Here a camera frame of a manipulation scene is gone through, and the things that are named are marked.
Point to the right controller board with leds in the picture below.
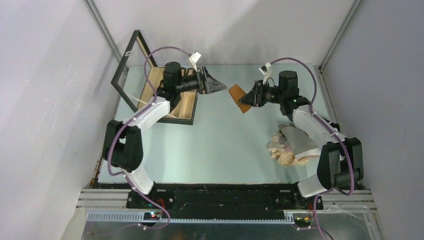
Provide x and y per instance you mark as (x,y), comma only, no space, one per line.
(303,222)

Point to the beige crumpled underwear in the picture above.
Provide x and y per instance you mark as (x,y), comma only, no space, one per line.
(281,151)

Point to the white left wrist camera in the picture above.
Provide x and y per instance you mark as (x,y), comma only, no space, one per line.
(193,59)

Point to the grey slotted cable duct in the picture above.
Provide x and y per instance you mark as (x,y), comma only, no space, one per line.
(137,217)

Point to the orange-brown underwear with cream waistband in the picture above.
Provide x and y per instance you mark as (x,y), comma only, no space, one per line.
(237,93)

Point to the black divided storage box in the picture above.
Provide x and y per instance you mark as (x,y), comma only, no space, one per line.
(129,80)

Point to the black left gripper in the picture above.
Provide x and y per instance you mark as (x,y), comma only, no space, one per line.
(206,83)

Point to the left controller board with leds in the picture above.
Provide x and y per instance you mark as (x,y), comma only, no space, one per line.
(152,216)

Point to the controller board with leds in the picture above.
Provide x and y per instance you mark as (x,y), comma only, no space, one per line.
(152,216)
(303,222)

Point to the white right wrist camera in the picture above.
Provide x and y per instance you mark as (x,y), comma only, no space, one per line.
(266,71)

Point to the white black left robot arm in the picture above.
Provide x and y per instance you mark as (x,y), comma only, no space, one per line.
(123,143)

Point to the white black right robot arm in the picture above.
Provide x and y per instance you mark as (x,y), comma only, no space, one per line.
(340,159)

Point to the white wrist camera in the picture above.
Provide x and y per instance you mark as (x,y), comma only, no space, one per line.
(266,71)
(193,59)

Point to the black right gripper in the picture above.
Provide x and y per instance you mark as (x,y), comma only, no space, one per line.
(254,97)

